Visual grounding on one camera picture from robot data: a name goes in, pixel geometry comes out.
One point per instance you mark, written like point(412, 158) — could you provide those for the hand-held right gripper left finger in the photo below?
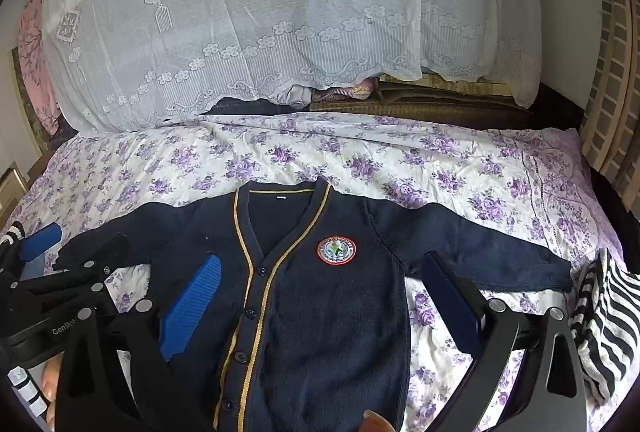
point(192, 307)

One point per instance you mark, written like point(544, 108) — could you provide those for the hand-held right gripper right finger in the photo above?
point(450, 302)

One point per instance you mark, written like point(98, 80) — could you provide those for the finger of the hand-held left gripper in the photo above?
point(95, 257)
point(40, 244)

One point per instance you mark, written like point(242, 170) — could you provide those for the navy cardigan with yellow trim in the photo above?
point(320, 337)

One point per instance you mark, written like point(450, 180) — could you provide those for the black and white striped garment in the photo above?
point(600, 322)

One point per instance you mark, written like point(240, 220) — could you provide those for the person's left hand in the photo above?
point(51, 384)

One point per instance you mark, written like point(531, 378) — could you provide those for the person's right hand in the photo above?
point(377, 422)

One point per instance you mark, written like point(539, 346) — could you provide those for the beige bedside cabinet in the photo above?
point(10, 187)

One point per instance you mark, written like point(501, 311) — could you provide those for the purple floral bedsheet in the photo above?
point(400, 161)

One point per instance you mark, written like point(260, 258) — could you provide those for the pink floral curtain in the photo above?
point(37, 61)

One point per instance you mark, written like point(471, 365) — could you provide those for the brown woven blanket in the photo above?
point(425, 109)

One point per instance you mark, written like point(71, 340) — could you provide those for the pink knitted cloth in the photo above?
point(357, 89)

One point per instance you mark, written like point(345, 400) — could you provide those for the checkered beige curtain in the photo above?
point(615, 86)

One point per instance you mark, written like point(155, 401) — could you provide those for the white lace cover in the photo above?
point(250, 11)

